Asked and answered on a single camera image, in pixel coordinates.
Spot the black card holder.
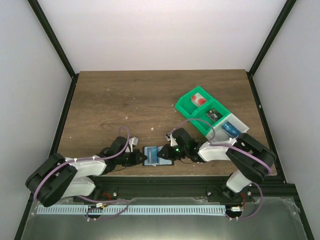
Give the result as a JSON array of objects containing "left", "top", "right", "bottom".
[{"left": 142, "top": 146, "right": 174, "bottom": 167}]

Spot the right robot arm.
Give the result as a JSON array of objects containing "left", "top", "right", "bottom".
[{"left": 157, "top": 128, "right": 276, "bottom": 194}]

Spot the dark card stack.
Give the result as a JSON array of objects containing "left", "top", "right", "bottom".
[{"left": 206, "top": 108, "right": 223, "bottom": 123}]

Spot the blue card stack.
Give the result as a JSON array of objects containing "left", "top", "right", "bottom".
[{"left": 221, "top": 121, "right": 241, "bottom": 138}]

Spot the red dotted card stack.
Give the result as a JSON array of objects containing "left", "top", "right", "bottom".
[{"left": 190, "top": 92, "right": 207, "bottom": 108}]

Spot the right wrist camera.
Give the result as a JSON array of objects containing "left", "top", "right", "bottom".
[{"left": 165, "top": 133, "right": 178, "bottom": 147}]

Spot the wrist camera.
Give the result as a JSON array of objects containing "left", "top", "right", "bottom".
[
  {"left": 128, "top": 136, "right": 139, "bottom": 152},
  {"left": 165, "top": 133, "right": 178, "bottom": 147}
]

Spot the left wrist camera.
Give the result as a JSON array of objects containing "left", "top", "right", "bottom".
[{"left": 128, "top": 136, "right": 139, "bottom": 152}]

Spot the black aluminium frame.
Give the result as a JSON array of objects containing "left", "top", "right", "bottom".
[{"left": 28, "top": 0, "right": 314, "bottom": 240}]

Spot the light blue cable duct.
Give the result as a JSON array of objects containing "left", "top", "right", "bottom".
[{"left": 36, "top": 204, "right": 226, "bottom": 216}]

